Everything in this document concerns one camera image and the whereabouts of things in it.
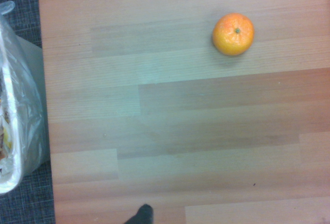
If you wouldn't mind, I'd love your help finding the orange tangerine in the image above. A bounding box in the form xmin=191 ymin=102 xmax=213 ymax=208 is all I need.
xmin=212 ymin=12 xmax=255 ymax=56

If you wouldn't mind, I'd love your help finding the clear plastic bin liner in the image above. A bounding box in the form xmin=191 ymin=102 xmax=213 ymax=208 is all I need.
xmin=0 ymin=1 xmax=50 ymax=195

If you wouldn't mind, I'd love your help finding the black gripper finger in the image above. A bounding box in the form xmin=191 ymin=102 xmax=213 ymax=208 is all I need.
xmin=123 ymin=203 xmax=155 ymax=224

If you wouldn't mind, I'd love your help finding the grey waste bin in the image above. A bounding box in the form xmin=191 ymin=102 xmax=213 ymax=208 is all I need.
xmin=17 ymin=36 xmax=50 ymax=165

